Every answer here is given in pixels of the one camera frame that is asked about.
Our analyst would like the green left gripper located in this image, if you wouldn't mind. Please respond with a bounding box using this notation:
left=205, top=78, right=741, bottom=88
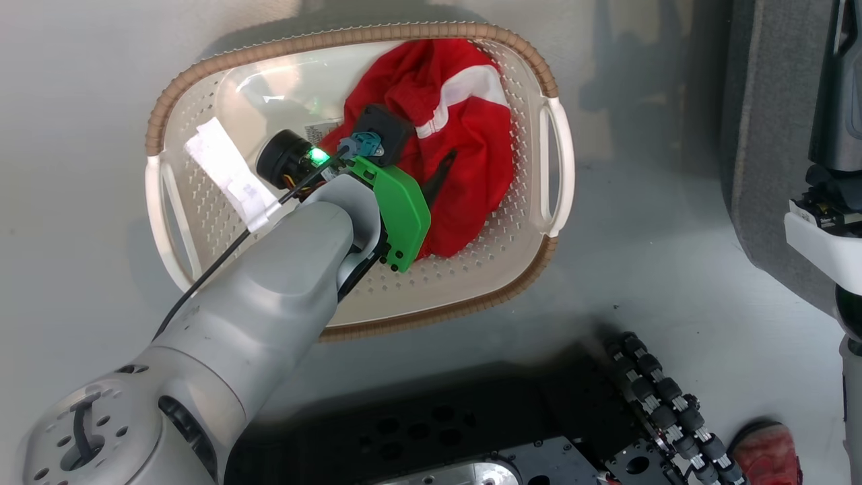
left=255, top=129, right=458, bottom=274

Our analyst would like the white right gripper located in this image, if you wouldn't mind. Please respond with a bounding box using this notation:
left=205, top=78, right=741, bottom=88
left=784, top=0, right=862, bottom=298

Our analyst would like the red and white garment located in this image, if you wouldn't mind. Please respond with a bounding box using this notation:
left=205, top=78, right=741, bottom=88
left=318, top=38, right=515, bottom=261

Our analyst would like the grey fabric sofa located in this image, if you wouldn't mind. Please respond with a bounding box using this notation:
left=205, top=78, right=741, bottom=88
left=719, top=0, right=839, bottom=314

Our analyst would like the beige laundry basket brown rim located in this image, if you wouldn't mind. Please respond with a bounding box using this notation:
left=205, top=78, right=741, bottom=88
left=144, top=22, right=576, bottom=343

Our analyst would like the red round object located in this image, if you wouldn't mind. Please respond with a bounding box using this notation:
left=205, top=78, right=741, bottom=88
left=729, top=420, right=803, bottom=485

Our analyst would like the white paper cable tag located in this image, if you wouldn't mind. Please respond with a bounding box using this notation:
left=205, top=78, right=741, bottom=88
left=184, top=117, right=282, bottom=234

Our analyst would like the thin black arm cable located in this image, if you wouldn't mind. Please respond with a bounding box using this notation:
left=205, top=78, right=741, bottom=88
left=154, top=150, right=350, bottom=339

